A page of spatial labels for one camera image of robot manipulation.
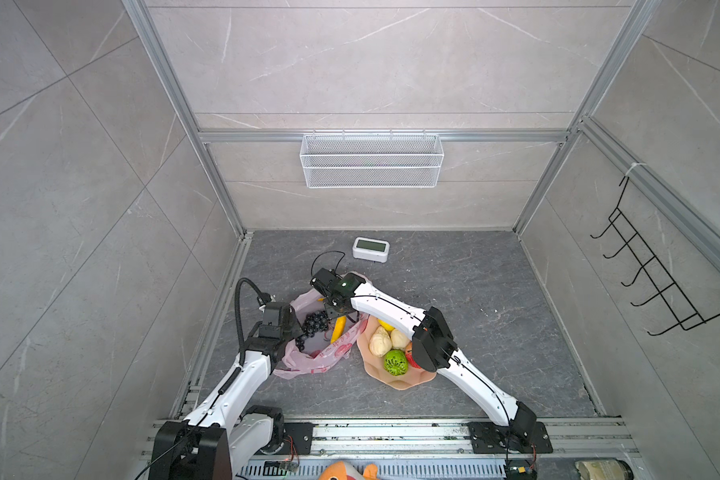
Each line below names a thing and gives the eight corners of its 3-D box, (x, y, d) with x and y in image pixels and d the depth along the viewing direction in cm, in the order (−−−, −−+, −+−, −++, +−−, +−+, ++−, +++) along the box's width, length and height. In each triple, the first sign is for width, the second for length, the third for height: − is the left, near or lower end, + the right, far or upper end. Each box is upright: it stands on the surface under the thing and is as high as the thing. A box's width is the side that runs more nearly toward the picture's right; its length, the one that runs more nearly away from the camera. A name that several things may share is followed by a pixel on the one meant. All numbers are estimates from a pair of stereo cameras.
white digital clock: (350, 258, 113) (350, 251, 110) (355, 242, 118) (354, 235, 115) (388, 264, 111) (388, 257, 108) (391, 247, 117) (391, 240, 113)
